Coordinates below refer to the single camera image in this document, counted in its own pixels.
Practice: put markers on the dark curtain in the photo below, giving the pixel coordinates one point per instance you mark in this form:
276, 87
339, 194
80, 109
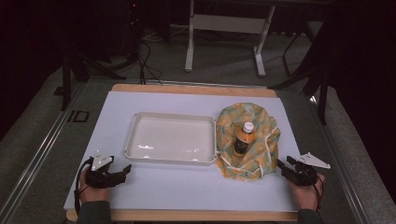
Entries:
367, 77
25, 46

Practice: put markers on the black tripod stand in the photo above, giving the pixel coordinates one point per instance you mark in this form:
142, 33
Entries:
74, 67

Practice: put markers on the white table cover sheet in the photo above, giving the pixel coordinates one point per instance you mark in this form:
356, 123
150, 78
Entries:
174, 186

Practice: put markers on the black chair frame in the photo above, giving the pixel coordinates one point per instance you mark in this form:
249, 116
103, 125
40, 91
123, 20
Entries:
294, 43

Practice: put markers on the black metal stand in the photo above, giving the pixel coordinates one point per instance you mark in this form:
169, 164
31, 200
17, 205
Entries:
317, 77

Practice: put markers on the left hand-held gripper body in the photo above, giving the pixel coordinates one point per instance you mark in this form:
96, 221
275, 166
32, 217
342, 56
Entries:
100, 178

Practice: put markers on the wooden table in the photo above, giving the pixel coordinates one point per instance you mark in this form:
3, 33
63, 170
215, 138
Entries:
193, 90

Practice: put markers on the person's left hand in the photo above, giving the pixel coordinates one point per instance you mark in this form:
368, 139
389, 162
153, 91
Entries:
93, 193

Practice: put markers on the green orange patterned cloth bag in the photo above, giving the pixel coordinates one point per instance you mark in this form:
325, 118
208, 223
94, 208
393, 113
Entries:
264, 149

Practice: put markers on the orange drink bottle white cap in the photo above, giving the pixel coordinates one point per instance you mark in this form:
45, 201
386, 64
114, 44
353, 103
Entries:
243, 140

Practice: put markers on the person's right hand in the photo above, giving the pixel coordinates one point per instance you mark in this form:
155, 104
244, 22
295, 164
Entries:
304, 194

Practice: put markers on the white metal table frame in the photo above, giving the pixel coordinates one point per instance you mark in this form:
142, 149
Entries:
227, 24

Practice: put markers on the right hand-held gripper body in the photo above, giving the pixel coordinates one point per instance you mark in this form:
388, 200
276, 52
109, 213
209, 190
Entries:
306, 171

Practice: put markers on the metal floor rail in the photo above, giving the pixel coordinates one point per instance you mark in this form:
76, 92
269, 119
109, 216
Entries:
339, 165
40, 152

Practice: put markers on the white plastic tray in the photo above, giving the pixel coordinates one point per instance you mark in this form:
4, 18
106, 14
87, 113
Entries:
171, 140

